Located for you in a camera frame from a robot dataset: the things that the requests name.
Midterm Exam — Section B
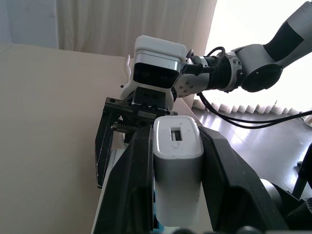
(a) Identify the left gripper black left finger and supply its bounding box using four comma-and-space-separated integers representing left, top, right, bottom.
94, 124, 155, 234

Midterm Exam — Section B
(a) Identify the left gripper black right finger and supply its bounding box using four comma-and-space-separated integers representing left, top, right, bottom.
198, 126, 291, 234

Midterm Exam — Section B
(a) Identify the black metal stand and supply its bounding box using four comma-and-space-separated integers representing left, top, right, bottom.
292, 143, 312, 201

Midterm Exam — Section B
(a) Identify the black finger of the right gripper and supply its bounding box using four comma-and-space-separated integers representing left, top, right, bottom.
94, 112, 116, 189

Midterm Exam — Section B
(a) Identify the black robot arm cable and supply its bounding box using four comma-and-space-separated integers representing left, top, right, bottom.
185, 46, 312, 129

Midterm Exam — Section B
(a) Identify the beige curtain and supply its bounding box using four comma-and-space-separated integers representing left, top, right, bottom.
55, 0, 218, 59

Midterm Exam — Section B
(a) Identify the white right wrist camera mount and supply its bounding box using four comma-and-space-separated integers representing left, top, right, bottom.
120, 35, 187, 113

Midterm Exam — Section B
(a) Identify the silver robot body part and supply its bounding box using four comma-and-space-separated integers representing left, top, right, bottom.
259, 178, 284, 211

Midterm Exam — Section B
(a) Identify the white charger plug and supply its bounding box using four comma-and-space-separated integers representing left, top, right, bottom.
152, 116, 205, 227

